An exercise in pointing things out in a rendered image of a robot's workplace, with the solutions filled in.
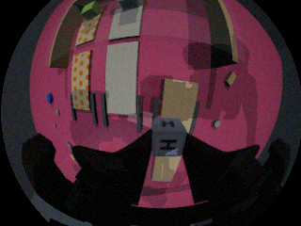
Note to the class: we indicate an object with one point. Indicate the blue disc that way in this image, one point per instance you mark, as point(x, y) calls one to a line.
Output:
point(50, 99)

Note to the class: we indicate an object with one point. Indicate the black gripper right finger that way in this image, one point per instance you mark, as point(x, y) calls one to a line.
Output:
point(207, 166)

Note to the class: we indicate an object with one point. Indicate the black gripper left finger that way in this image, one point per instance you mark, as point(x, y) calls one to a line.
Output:
point(129, 164)

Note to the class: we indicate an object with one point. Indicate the small tan block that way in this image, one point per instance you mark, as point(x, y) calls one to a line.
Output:
point(230, 78)

